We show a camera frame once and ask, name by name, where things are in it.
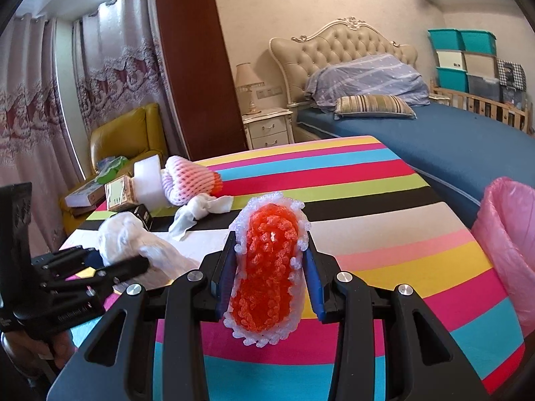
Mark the tall white foam block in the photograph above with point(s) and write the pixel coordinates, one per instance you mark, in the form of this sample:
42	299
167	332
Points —
147	180

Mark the knotted white tissue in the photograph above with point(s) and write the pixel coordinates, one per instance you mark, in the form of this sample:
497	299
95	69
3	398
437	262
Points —
196	209

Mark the colourful striped bed cover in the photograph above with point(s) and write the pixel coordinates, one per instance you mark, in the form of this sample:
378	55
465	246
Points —
382	222

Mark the pink lace curtain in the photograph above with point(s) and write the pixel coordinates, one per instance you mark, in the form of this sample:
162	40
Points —
34	143
119	66

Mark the white bedside cabinet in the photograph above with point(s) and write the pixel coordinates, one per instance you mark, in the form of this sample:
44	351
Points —
268	128

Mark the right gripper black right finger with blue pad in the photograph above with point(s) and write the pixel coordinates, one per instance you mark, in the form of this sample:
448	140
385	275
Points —
423	361

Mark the pink trash bag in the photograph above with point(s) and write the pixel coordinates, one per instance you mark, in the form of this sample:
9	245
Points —
504	228

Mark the yellow leather armchair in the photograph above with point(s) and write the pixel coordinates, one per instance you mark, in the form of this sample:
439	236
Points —
137	134

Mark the lilac patterned pillow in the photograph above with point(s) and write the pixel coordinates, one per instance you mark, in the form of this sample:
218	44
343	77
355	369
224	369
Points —
380	74

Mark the striped brown cushion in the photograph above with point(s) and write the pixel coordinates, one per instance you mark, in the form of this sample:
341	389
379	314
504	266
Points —
372	106

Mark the blue bed sheet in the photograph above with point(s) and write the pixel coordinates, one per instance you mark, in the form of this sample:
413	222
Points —
457	152

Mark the person's left hand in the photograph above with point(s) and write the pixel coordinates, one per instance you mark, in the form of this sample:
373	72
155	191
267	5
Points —
25	351

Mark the pink lace curtain left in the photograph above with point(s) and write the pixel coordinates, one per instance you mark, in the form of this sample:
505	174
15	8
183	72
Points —
34	143

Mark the white plastic bag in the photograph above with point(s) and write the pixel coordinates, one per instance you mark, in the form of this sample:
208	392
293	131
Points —
124	236

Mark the pink orange foam fruit net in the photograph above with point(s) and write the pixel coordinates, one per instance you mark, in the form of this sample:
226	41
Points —
269	289

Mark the wooden crib rail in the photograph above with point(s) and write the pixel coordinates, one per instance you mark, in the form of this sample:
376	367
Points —
502	112

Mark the green plastic bag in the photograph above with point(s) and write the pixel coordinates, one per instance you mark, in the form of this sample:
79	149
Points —
108	168

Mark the beige tufted headboard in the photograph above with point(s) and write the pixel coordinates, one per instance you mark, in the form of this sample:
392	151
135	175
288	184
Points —
342	40

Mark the black product box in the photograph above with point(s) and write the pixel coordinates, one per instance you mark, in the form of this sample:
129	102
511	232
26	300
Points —
142	213

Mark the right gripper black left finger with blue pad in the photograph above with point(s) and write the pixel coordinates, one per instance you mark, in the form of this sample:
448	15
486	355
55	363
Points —
116	360

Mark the pink lace curtain right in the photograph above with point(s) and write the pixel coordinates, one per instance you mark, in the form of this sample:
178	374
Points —
119	66

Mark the stacked teal storage boxes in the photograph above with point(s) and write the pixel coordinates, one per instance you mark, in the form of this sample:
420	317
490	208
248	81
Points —
467	61

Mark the white flat box on armchair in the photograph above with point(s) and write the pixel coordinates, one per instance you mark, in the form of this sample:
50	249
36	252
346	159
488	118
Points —
90	194

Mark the dark red wooden wardrobe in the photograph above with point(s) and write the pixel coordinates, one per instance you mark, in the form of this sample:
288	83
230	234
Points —
200	77

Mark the small brown cardboard box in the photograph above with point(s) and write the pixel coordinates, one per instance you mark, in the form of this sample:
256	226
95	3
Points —
120	194

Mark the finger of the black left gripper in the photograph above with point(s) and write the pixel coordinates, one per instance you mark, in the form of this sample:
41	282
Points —
117	273

